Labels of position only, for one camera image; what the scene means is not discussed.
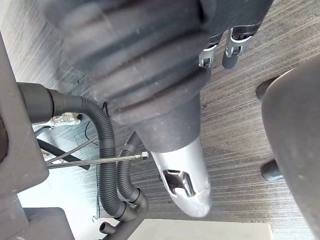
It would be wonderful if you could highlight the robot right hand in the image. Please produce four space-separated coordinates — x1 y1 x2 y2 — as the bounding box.
42 0 274 218

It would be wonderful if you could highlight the white power plug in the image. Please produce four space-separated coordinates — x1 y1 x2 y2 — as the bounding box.
49 111 81 129

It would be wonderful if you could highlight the black plastic pipe fitting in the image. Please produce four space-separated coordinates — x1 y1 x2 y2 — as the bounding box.
98 187 150 236

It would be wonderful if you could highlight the robot dark foot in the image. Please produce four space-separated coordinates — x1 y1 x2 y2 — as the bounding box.
259 159 285 182

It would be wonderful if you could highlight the long grey corrugated drain hose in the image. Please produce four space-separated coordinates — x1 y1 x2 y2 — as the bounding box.
47 87 131 221

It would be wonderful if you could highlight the thin black cable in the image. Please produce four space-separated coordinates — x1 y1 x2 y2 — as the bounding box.
46 119 101 164

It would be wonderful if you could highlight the braided steel water hose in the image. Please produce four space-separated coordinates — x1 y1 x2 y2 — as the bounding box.
45 151 150 169

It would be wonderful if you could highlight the short grey corrugated drain hose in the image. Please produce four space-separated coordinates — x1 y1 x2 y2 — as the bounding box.
115 130 141 204

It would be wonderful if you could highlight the black flat strap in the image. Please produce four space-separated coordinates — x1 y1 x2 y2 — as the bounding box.
36 138 90 171

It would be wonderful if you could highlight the grey hose connector sleeve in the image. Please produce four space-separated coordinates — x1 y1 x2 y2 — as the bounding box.
16 81 55 125

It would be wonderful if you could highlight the thin green wire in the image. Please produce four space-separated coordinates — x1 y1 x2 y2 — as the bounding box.
91 163 102 229

